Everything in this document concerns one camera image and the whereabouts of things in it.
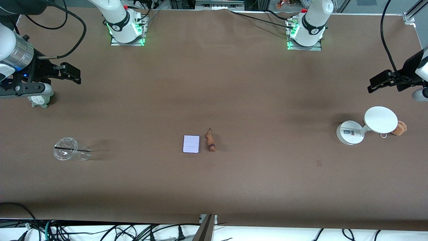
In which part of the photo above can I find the brown lion statue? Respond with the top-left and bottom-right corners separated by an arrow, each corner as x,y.
206,128 -> 216,152

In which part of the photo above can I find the grey-green Totoro plush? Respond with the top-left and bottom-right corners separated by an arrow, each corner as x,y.
28,93 -> 54,108

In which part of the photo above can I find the white round desk lamp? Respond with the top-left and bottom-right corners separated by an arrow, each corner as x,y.
336,106 -> 398,145

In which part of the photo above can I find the black drinking straw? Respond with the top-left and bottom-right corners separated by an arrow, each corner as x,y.
55,146 -> 91,153

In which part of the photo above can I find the clear plastic cup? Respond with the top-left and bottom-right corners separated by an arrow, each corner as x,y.
53,137 -> 91,161

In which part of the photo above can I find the brown table cover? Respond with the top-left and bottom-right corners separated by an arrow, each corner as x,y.
0,7 -> 428,231

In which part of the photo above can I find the grey power strip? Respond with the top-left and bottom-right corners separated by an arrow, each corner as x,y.
195,0 -> 245,10

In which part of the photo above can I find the aluminium profile bar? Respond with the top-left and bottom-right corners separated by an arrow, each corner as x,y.
192,214 -> 218,241

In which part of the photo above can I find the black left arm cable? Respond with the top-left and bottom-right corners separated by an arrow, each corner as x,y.
380,0 -> 417,85

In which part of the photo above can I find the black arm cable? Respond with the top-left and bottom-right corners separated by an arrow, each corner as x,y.
20,0 -> 87,59
380,0 -> 417,85

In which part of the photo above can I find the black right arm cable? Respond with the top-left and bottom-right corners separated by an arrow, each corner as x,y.
20,0 -> 87,59

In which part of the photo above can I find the brown teddy bear keychain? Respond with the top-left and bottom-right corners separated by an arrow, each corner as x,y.
380,120 -> 407,138

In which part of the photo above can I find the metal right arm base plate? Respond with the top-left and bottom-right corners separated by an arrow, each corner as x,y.
110,15 -> 146,46

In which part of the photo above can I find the aluminium frame post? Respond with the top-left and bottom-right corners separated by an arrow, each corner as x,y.
403,0 -> 428,25

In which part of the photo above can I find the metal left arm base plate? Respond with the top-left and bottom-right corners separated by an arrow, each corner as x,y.
287,18 -> 322,51

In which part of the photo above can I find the black base cable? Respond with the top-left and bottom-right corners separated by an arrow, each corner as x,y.
133,0 -> 160,21

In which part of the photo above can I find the long black table cable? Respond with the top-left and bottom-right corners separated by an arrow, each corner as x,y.
230,10 -> 296,30

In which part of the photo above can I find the thick black floor cable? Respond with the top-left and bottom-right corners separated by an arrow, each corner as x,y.
0,202 -> 38,235

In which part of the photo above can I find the black power plug cable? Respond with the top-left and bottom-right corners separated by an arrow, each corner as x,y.
147,224 -> 201,241

